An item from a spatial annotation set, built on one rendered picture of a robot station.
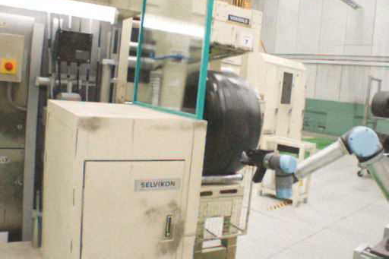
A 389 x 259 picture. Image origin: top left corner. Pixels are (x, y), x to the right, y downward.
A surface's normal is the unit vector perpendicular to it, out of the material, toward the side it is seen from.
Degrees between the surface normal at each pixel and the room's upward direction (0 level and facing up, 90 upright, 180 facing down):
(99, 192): 90
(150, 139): 90
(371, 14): 90
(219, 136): 95
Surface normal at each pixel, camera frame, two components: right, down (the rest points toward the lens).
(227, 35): 0.50, 0.11
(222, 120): -0.20, -0.08
